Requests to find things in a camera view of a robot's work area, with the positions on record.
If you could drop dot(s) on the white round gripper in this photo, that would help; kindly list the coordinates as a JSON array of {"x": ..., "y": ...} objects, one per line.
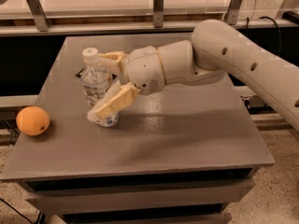
[{"x": 142, "y": 68}]

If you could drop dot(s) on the clear plastic water bottle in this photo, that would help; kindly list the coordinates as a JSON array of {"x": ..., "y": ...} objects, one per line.
[{"x": 95, "y": 78}]

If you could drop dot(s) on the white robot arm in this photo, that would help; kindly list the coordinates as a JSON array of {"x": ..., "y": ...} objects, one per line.
[{"x": 214, "y": 49}]

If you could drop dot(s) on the orange fruit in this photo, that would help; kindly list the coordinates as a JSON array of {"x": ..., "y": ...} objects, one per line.
[{"x": 33, "y": 120}]

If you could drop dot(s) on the grey drawer cabinet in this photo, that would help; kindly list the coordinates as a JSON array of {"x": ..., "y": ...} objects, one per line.
[{"x": 181, "y": 134}]

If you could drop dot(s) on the lower grey drawer front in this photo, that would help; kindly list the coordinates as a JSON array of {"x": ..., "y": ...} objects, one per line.
[{"x": 195, "y": 219}]

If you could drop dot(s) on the grey drawer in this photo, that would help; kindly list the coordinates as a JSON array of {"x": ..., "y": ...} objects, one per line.
[
  {"x": 75, "y": 201},
  {"x": 195, "y": 219}
]

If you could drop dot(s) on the upper grey drawer front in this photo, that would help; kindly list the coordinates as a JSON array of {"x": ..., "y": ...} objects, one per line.
[{"x": 75, "y": 201}]

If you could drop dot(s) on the middle metal bracket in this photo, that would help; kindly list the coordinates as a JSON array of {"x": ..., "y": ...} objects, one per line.
[{"x": 158, "y": 13}]

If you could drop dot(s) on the metal bracket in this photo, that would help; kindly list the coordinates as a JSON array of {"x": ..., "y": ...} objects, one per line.
[
  {"x": 36, "y": 8},
  {"x": 158, "y": 13},
  {"x": 232, "y": 13}
]

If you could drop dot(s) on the metal rail frame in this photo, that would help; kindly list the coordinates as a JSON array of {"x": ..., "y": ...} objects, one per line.
[{"x": 102, "y": 25}]

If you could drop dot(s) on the left metal bracket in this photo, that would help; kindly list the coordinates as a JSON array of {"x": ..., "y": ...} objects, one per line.
[{"x": 36, "y": 8}]

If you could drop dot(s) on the right metal bracket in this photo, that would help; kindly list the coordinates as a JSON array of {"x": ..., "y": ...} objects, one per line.
[{"x": 232, "y": 13}]

